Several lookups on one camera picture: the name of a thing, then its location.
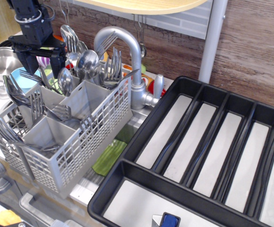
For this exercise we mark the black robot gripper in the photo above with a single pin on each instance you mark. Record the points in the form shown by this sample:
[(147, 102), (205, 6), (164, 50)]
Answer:
[(37, 40)]

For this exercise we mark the small steel spoon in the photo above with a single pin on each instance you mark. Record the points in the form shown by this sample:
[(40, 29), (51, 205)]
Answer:
[(65, 81)]

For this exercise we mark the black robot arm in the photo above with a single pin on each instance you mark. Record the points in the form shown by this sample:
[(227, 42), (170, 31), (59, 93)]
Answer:
[(30, 4)]

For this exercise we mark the steel spoon at left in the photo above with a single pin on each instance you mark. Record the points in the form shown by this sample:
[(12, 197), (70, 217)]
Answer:
[(19, 98)]

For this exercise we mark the large steel spoon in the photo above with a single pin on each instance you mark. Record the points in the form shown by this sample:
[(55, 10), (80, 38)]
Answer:
[(87, 64)]

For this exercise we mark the grey plastic cutlery basket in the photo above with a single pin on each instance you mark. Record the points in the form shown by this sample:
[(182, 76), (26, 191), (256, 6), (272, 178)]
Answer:
[(57, 154)]

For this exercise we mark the black cutlery tray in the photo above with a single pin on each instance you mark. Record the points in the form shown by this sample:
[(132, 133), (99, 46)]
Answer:
[(204, 155)]

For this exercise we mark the purple striped toy onion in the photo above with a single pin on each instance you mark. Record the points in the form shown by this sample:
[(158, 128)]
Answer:
[(43, 61)]

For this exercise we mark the light blue plastic bowl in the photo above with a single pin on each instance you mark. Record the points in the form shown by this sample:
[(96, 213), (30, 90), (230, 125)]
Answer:
[(23, 82)]

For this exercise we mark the tall steel fork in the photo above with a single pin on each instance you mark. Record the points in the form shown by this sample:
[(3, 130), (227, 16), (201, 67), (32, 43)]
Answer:
[(71, 40)]

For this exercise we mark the stainless steel pot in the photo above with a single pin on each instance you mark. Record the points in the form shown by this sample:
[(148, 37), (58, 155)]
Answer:
[(8, 61)]

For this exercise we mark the steel fork in middle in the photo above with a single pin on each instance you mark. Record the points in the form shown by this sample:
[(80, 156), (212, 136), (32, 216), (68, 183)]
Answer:
[(61, 113)]

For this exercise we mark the steel fork leaning right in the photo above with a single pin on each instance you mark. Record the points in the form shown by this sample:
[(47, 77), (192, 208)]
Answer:
[(104, 46)]

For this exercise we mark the silver toy faucet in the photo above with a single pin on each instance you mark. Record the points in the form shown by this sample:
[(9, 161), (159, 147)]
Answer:
[(140, 97)]

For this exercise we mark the wooden round shelf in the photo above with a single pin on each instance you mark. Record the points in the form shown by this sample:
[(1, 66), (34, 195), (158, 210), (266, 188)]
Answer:
[(146, 7)]

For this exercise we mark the blue and silver object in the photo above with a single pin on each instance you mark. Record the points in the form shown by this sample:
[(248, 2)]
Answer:
[(165, 220)]

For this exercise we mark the grey metal post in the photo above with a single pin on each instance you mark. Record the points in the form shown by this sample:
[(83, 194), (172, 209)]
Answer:
[(212, 39)]

